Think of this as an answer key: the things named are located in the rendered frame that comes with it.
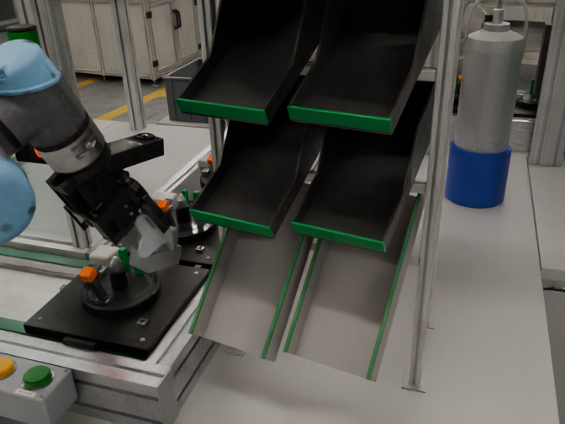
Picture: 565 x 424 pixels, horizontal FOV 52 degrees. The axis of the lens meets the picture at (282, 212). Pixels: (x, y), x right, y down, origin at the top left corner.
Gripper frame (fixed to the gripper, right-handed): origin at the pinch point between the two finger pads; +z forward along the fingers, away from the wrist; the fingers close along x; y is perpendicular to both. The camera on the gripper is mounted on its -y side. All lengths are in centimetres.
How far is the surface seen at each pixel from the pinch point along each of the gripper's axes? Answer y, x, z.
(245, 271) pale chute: -4.0, 10.2, 9.7
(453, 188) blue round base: -69, 14, 61
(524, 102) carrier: -124, 14, 78
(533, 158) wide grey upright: -102, 24, 79
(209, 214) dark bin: -3.6, 10.5, -5.6
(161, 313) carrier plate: 6.5, -3.6, 16.4
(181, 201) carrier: -17.1, -21.4, 20.7
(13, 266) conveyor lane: 12, -48, 21
